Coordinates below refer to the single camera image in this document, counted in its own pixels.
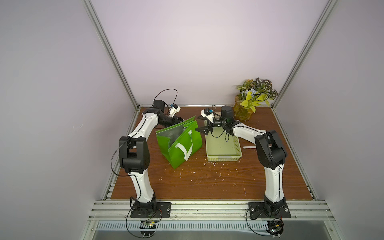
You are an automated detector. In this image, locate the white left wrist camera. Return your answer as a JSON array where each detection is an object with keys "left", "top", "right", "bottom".
[{"left": 168, "top": 104, "right": 181, "bottom": 118}]

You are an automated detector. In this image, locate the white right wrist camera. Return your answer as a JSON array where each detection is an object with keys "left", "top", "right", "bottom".
[{"left": 201, "top": 108, "right": 215, "bottom": 124}]

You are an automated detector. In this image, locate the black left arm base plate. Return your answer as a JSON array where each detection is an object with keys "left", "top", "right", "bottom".
[{"left": 130, "top": 202, "right": 172, "bottom": 219}]

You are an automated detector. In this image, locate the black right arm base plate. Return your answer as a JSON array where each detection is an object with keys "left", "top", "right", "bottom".
[{"left": 248, "top": 200, "right": 292, "bottom": 220}]

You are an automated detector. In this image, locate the aluminium front frame rail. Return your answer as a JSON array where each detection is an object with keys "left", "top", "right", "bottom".
[{"left": 88, "top": 200, "right": 335, "bottom": 221}]

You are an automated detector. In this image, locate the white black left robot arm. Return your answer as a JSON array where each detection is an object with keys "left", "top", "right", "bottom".
[{"left": 119, "top": 100, "right": 210, "bottom": 215}]

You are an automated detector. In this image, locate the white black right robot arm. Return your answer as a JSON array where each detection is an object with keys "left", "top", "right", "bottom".
[{"left": 196, "top": 106, "right": 288, "bottom": 216}]

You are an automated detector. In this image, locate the small circuit board right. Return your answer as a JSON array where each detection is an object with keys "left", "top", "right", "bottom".
[{"left": 267, "top": 219, "right": 285, "bottom": 238}]

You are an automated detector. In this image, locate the small circuit board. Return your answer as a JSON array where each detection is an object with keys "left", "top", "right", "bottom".
[
  {"left": 139, "top": 221, "right": 158, "bottom": 239},
  {"left": 267, "top": 219, "right": 285, "bottom": 238}
]

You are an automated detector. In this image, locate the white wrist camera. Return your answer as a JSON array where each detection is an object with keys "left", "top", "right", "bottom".
[
  {"left": 201, "top": 108, "right": 215, "bottom": 124},
  {"left": 168, "top": 104, "right": 181, "bottom": 118}
]

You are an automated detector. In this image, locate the amber plastic vase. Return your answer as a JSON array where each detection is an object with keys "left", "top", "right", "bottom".
[{"left": 233, "top": 96, "right": 254, "bottom": 122}]

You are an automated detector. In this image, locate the small circuit board left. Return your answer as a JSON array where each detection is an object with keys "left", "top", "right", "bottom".
[{"left": 139, "top": 221, "right": 158, "bottom": 239}]

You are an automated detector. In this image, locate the green insulated delivery bag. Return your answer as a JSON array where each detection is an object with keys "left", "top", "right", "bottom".
[{"left": 156, "top": 117, "right": 203, "bottom": 169}]

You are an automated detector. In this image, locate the light green perforated basket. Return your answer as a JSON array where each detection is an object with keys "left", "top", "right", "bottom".
[{"left": 205, "top": 120, "right": 242, "bottom": 162}]

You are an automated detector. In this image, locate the artificial flower plant bouquet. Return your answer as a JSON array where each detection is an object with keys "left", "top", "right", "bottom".
[{"left": 234, "top": 78, "right": 279, "bottom": 114}]

